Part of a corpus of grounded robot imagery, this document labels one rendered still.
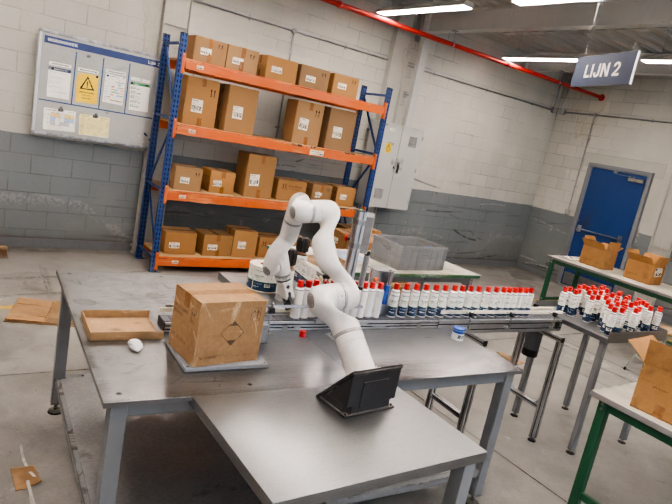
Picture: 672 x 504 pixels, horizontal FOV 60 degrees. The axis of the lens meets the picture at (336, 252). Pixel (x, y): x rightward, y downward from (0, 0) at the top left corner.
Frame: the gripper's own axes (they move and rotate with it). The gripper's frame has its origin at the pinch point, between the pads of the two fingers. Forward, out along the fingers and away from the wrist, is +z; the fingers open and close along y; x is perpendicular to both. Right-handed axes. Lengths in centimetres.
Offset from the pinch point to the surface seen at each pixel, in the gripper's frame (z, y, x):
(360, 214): -43, -17, -39
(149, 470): 46, -19, 86
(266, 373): 0, -51, 34
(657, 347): 35, -105, -149
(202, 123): -44, 371, -84
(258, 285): 2.9, 40.4, -0.4
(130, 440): 45, 7, 89
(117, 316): -18, 13, 79
